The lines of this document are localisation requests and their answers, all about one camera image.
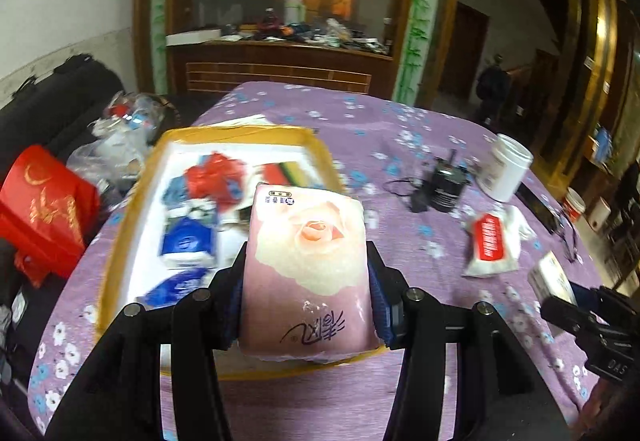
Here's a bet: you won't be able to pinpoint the pink tissue packet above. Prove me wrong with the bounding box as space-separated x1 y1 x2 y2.
239 181 381 362

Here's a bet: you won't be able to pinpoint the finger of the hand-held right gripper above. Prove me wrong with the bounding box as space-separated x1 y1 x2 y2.
570 282 631 319
541 297 601 339

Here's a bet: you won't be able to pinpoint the blue white striped tissue packet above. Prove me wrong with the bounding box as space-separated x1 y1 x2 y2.
142 268 211 309

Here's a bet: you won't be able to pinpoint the purple frame eyeglasses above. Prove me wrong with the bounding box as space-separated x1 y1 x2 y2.
555 216 586 264

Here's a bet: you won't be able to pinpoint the blue white floral tissue packet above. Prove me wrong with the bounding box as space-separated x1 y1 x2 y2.
160 198 221 269

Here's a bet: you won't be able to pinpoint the black smartphone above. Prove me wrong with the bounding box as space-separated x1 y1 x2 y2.
517 181 566 234

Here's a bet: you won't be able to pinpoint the red plastic bag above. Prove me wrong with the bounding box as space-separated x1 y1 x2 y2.
182 152 246 212

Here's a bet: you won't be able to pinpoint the red gift bag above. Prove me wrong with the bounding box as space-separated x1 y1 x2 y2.
0 144 101 289

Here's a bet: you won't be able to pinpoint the yellow cardboard box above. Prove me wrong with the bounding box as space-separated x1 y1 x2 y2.
95 125 396 379

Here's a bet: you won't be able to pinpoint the black cylindrical motor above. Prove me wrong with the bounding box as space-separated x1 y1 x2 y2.
425 148 473 212

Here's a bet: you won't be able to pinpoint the blue towel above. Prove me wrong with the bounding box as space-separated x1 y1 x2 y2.
162 176 191 204

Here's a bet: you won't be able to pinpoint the pile of assorted clutter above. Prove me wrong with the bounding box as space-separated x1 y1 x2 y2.
220 8 393 54

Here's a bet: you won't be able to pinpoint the multicolour sponge stack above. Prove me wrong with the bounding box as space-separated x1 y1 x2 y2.
260 162 308 186

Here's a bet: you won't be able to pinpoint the white plastic jar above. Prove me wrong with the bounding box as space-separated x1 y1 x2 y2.
477 133 535 202

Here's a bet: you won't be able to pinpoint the white red wipes packet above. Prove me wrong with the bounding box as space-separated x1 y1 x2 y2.
461 207 537 278

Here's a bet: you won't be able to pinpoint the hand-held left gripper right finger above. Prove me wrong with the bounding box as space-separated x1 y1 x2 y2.
366 241 573 441

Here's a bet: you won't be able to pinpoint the white paper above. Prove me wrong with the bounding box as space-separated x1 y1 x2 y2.
200 113 273 128

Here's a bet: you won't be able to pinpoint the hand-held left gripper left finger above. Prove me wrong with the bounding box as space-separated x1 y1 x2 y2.
45 242 249 441

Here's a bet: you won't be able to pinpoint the purple floral tablecloth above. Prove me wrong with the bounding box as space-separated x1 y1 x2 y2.
27 81 621 441

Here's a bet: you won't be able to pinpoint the small white packet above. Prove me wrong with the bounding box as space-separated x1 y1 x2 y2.
527 251 581 309

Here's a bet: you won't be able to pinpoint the black power adapter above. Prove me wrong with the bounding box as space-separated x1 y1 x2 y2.
385 176 433 214

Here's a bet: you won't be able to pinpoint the blue bag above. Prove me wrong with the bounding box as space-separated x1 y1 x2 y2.
592 126 613 162

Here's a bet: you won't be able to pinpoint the black suitcase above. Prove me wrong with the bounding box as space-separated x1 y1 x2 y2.
0 53 126 182

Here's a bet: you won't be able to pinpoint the clear plastic bag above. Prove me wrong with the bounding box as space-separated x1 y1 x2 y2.
67 91 168 186

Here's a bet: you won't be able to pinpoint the red white bucket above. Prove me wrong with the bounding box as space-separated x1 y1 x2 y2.
560 187 587 224

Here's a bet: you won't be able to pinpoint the wooden cabinet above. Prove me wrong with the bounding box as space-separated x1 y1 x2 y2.
132 0 466 106

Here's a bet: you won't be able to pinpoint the white flat box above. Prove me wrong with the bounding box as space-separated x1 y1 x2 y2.
165 28 222 46

